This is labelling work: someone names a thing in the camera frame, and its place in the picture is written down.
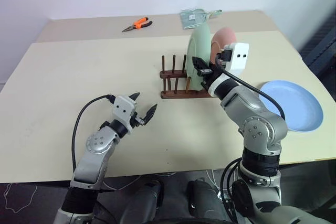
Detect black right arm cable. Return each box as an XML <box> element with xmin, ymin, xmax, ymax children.
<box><xmin>215</xmin><ymin>52</ymin><xmax>286</xmax><ymax>121</ymax></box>

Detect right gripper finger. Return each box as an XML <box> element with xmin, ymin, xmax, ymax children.
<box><xmin>192</xmin><ymin>56</ymin><xmax>213</xmax><ymax>76</ymax></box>

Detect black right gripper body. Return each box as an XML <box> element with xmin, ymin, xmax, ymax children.
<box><xmin>200</xmin><ymin>62</ymin><xmax>221</xmax><ymax>90</ymax></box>

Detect dark rounded shape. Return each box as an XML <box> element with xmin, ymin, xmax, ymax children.
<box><xmin>122</xmin><ymin>179</ymin><xmax>164</xmax><ymax>224</ymax></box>
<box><xmin>186</xmin><ymin>178</ymin><xmax>224</xmax><ymax>224</ymax></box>

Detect blue plate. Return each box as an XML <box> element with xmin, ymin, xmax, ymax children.
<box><xmin>258</xmin><ymin>80</ymin><xmax>324</xmax><ymax>133</ymax></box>

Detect wooden dish rack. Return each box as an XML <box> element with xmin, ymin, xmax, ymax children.
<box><xmin>160</xmin><ymin>54</ymin><xmax>220</xmax><ymax>100</ymax></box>

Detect green plate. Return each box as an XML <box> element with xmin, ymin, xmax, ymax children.
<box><xmin>186</xmin><ymin>22</ymin><xmax>212</xmax><ymax>92</ymax></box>

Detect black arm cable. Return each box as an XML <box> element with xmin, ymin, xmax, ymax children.
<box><xmin>71</xmin><ymin>94</ymin><xmax>117</xmax><ymax>173</ymax></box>
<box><xmin>215</xmin><ymin>52</ymin><xmax>286</xmax><ymax>121</ymax></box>

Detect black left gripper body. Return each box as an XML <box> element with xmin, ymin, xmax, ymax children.
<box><xmin>130</xmin><ymin>111</ymin><xmax>148</xmax><ymax>128</ymax></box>

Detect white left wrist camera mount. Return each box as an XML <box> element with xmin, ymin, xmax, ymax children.
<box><xmin>112</xmin><ymin>95</ymin><xmax>137</xmax><ymax>132</ymax></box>

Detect green item in plastic bag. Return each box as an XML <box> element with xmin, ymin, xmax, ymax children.
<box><xmin>180</xmin><ymin>8</ymin><xmax>223</xmax><ymax>30</ymax></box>

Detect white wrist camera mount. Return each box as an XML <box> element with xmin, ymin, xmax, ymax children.
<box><xmin>208</xmin><ymin>42</ymin><xmax>250</xmax><ymax>97</ymax></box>
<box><xmin>112</xmin><ymin>95</ymin><xmax>137</xmax><ymax>132</ymax></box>

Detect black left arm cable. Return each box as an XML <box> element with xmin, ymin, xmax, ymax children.
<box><xmin>71</xmin><ymin>94</ymin><xmax>117</xmax><ymax>173</ymax></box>

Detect white floor cable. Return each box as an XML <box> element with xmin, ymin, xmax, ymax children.
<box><xmin>205</xmin><ymin>168</ymin><xmax>224</xmax><ymax>199</ymax></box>
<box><xmin>3</xmin><ymin>181</ymin><xmax>38</xmax><ymax>212</ymax></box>

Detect pink plate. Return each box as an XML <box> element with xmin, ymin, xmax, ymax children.
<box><xmin>209</xmin><ymin>26</ymin><xmax>237</xmax><ymax>63</ymax></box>

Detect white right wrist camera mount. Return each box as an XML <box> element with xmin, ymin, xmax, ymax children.
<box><xmin>208</xmin><ymin>42</ymin><xmax>250</xmax><ymax>97</ymax></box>

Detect orange handled pliers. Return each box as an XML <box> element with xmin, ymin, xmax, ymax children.
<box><xmin>121</xmin><ymin>17</ymin><xmax>153</xmax><ymax>34</ymax></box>

